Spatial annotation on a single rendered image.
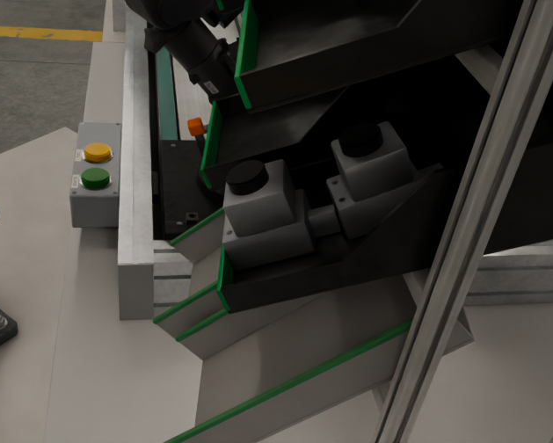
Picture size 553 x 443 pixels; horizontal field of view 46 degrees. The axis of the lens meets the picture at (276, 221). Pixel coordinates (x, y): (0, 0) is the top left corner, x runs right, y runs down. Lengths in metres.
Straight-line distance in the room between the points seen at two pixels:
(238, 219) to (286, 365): 0.18
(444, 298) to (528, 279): 0.63
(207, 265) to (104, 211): 0.25
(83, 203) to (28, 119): 2.16
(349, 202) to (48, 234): 0.68
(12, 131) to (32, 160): 1.81
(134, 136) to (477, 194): 0.81
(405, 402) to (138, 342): 0.47
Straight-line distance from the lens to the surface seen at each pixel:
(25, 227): 1.09
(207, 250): 0.79
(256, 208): 0.46
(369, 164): 0.45
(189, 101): 1.31
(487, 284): 1.02
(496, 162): 0.37
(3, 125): 3.10
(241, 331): 0.67
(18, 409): 0.85
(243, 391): 0.63
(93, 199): 0.97
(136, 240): 0.90
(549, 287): 1.08
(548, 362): 1.01
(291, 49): 0.43
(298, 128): 0.62
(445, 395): 0.91
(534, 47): 0.34
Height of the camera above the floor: 1.53
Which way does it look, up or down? 37 degrees down
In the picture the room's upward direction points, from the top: 8 degrees clockwise
